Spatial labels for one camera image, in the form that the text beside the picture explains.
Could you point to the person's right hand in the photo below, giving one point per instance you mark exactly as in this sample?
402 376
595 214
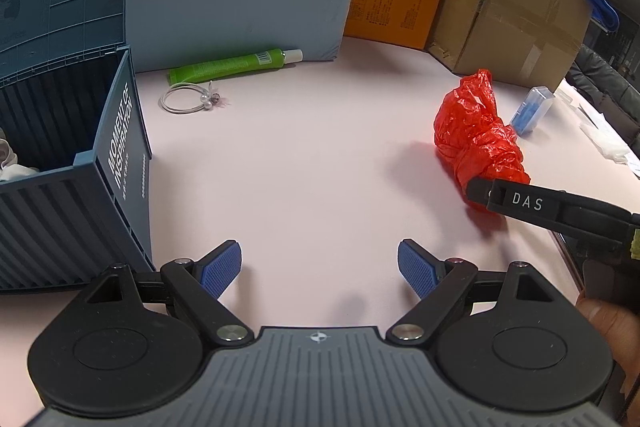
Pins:
612 324

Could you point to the clear box of blue items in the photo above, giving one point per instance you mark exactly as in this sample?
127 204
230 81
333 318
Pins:
530 112

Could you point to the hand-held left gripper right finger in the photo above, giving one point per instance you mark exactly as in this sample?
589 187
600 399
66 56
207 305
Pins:
417 269

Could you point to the blue plastic storage box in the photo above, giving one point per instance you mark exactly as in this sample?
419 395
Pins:
60 217

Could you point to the white cloth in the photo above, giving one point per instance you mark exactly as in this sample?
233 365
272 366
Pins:
15 172

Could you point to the red plastic bag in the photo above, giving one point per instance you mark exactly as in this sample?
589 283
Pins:
470 132

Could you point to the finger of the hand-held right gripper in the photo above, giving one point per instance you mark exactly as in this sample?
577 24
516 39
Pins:
505 199

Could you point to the white plastic bag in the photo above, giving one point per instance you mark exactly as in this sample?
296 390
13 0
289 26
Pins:
607 142

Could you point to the green tube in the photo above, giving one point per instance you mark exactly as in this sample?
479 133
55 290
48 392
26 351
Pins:
225 66

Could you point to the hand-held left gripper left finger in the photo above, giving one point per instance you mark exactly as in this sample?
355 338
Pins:
220 267

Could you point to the brown cardboard box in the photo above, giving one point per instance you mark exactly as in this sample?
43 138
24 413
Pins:
515 17

